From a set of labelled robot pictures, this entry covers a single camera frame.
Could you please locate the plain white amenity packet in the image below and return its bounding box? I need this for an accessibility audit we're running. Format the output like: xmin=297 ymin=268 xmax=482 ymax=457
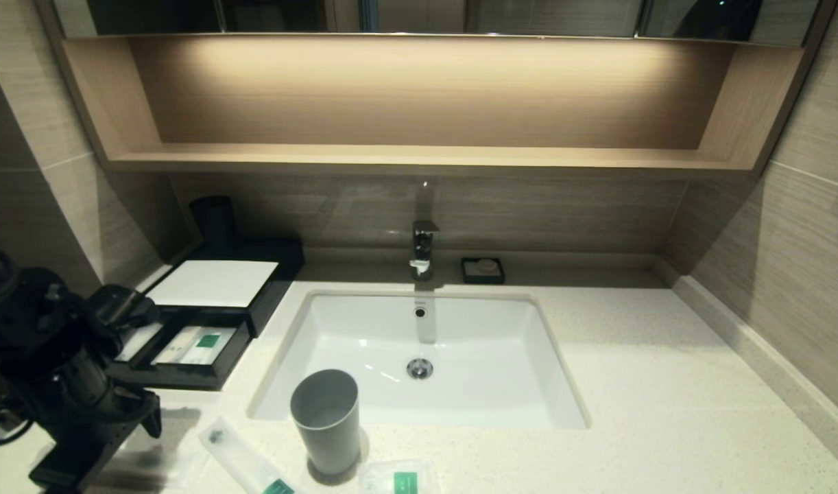
xmin=117 ymin=322 xmax=165 ymax=363

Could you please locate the packet with green square label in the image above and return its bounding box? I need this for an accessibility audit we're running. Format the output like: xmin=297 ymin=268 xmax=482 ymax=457
xmin=359 ymin=458 xmax=442 ymax=494

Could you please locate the clear toothbrush packet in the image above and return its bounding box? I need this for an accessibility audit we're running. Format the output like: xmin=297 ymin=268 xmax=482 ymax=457
xmin=117 ymin=410 xmax=208 ymax=482

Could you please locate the comb packet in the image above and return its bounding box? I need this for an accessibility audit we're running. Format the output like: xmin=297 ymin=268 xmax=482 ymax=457
xmin=152 ymin=326 xmax=204 ymax=365

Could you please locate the black drawer amenity box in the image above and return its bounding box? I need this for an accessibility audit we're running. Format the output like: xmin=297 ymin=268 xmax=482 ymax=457
xmin=107 ymin=309 xmax=254 ymax=390

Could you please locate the white sink basin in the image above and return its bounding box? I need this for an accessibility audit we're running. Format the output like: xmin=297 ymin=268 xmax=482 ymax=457
xmin=248 ymin=290 xmax=591 ymax=431

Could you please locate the white board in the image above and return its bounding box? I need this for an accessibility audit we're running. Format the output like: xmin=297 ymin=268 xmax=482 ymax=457
xmin=147 ymin=261 xmax=280 ymax=308

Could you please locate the wooden wall shelf niche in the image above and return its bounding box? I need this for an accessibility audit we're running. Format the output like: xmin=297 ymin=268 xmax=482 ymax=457
xmin=38 ymin=33 xmax=835 ymax=179

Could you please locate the black cable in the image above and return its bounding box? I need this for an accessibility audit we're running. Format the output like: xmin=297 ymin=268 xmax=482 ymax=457
xmin=0 ymin=395 xmax=36 ymax=448

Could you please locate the mirror cabinet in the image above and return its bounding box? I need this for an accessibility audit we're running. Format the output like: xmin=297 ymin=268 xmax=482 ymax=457
xmin=54 ymin=0 xmax=821 ymax=47

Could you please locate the vanity kit packet green label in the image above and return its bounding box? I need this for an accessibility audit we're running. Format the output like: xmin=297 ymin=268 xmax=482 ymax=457
xmin=179 ymin=327 xmax=239 ymax=366

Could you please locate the grey plastic cup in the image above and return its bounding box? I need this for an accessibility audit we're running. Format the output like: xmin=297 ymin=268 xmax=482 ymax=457
xmin=289 ymin=369 xmax=361 ymax=475

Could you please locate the black soap dish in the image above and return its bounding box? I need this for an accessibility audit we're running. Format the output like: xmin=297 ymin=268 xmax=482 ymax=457
xmin=461 ymin=258 xmax=506 ymax=285

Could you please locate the black amenity box housing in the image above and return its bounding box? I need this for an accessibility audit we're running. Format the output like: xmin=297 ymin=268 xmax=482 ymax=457
xmin=148 ymin=237 xmax=307 ymax=338

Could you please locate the toothbrush packet with green label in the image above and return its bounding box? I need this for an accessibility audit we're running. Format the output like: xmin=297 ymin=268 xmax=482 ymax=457
xmin=200 ymin=417 xmax=303 ymax=494

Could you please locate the chrome faucet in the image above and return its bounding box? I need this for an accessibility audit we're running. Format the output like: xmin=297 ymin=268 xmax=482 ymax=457
xmin=410 ymin=220 xmax=441 ymax=282

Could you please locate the black cylindrical cup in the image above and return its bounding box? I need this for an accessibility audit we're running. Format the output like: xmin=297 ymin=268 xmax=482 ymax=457
xmin=189 ymin=196 xmax=240 ymax=251

